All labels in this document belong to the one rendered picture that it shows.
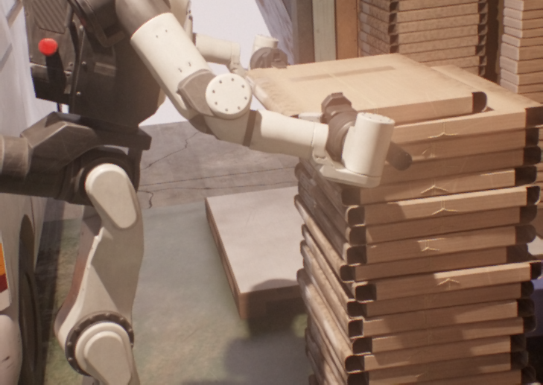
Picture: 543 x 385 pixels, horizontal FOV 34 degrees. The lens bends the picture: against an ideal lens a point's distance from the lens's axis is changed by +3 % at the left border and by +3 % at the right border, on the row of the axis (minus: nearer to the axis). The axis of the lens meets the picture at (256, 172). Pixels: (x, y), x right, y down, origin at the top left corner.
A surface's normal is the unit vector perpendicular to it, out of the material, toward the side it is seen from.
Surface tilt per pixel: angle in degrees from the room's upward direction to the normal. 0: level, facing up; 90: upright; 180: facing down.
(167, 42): 59
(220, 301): 0
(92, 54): 93
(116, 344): 90
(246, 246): 0
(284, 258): 0
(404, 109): 90
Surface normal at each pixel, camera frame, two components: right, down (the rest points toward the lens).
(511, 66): -0.99, 0.11
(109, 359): 0.40, 0.26
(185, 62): 0.10, -0.23
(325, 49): 0.17, 0.30
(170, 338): -0.07, -0.95
